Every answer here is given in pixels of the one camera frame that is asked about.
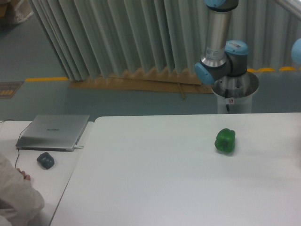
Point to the person's bare hand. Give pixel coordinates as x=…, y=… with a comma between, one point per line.
x=25, y=176

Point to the white sleeved forearm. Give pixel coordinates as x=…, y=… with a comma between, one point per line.
x=19, y=201

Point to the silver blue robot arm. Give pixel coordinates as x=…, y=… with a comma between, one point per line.
x=243, y=33

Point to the green bell pepper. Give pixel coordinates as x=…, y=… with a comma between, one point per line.
x=225, y=141

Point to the black earbuds case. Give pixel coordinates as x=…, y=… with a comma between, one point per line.
x=46, y=160

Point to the silver closed laptop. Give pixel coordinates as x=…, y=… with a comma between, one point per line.
x=53, y=132

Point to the grey-green pleated curtain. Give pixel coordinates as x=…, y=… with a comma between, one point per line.
x=93, y=37

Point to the brown cardboard floor sheet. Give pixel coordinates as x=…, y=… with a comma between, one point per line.
x=153, y=80

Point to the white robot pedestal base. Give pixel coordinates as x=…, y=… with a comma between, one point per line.
x=235, y=94

